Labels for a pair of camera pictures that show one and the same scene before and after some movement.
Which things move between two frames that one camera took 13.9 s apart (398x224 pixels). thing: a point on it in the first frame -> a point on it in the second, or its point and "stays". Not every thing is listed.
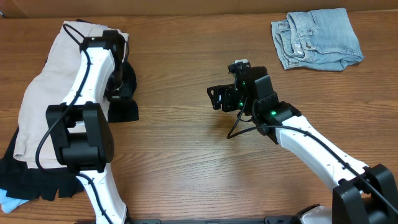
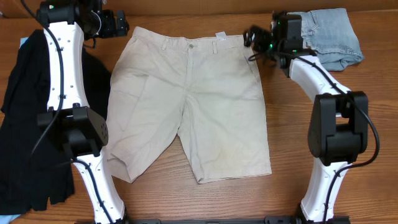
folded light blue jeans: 321,39 stays
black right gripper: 222,93 -> 261,37
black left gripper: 115,96 -> 111,30
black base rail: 134,220 stays
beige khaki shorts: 37,147 -> 206,88
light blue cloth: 9,204 -> 6,219
